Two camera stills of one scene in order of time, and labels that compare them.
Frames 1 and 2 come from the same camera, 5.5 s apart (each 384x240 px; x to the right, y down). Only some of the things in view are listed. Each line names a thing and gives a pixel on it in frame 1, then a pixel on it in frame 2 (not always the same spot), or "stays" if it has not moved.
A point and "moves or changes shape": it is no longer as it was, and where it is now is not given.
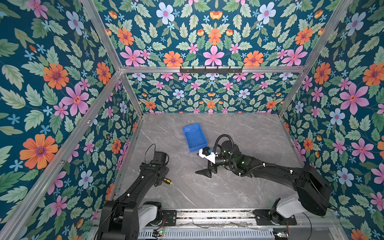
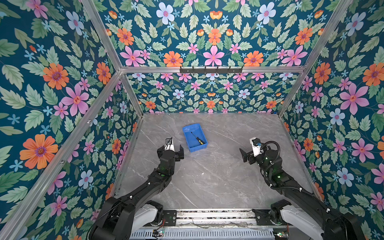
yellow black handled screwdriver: [168, 181] moves or changes shape
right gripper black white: [207, 173] to [250, 155]
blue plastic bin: [195, 137] stays
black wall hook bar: [210, 71] stays
